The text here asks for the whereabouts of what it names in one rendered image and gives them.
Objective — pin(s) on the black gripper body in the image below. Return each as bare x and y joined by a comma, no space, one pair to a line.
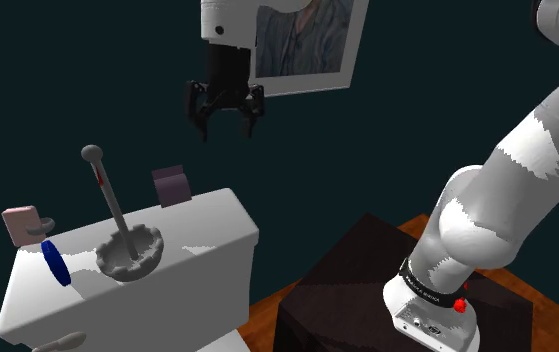
228,68

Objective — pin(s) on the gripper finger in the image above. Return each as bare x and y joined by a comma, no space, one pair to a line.
255,105
197,105

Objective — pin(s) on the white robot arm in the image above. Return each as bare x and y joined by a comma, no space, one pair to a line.
513,180

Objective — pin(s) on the purple box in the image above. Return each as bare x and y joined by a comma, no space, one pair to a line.
172,187

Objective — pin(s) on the grey stick with round knob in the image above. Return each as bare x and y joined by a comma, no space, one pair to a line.
111,197

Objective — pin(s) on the grey scalloped bowl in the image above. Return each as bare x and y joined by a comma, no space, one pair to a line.
150,248

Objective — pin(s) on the white toilet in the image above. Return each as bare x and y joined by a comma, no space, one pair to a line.
186,292

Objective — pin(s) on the grey curved hook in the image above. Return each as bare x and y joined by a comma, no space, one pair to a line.
44,226

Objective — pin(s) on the dark robot stand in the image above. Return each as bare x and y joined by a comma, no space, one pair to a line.
347,287

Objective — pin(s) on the blue disc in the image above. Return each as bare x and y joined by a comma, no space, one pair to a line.
56,263

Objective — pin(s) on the pink box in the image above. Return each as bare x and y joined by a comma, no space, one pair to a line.
16,222

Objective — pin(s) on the white framed wall picture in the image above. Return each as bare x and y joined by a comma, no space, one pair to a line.
303,44

